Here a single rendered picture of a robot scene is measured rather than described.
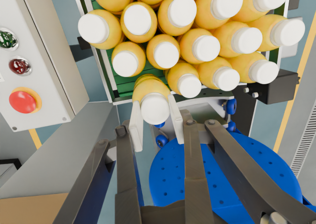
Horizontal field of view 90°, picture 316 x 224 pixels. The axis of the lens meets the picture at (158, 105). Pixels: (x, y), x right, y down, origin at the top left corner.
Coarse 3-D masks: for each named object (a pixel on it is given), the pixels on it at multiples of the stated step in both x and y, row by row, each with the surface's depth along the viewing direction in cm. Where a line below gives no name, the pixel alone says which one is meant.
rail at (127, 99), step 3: (201, 84) 39; (201, 87) 38; (204, 87) 38; (207, 87) 38; (171, 90) 39; (171, 93) 38; (174, 93) 38; (126, 96) 40; (129, 96) 40; (114, 99) 40; (117, 99) 40; (120, 99) 39; (123, 99) 39; (126, 99) 39; (129, 99) 38; (114, 102) 38; (117, 102) 38; (120, 102) 38; (123, 102) 38; (126, 102) 39
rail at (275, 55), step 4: (288, 0) 32; (284, 4) 32; (288, 4) 32; (276, 8) 34; (280, 8) 33; (284, 8) 33; (276, 12) 35; (280, 12) 34; (284, 12) 33; (284, 16) 33; (276, 48) 36; (280, 48) 36; (272, 52) 38; (276, 52) 37; (280, 52) 36; (272, 56) 38; (276, 56) 37; (280, 56) 36; (272, 60) 38; (276, 60) 37; (280, 60) 37; (276, 64) 37
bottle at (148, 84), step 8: (136, 80) 34; (144, 80) 26; (152, 80) 25; (160, 80) 29; (136, 88) 25; (144, 88) 23; (152, 88) 23; (160, 88) 23; (168, 88) 26; (136, 96) 24; (144, 96) 22
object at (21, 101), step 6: (12, 96) 23; (18, 96) 23; (24, 96) 23; (30, 96) 23; (12, 102) 23; (18, 102) 23; (24, 102) 23; (30, 102) 23; (18, 108) 24; (24, 108) 24; (30, 108) 24
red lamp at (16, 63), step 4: (12, 60) 21; (16, 60) 21; (20, 60) 22; (8, 64) 21; (12, 64) 21; (16, 64) 21; (20, 64) 21; (24, 64) 22; (12, 68) 21; (16, 68) 21; (20, 68) 21; (24, 68) 22; (16, 72) 22; (20, 72) 22; (24, 72) 22
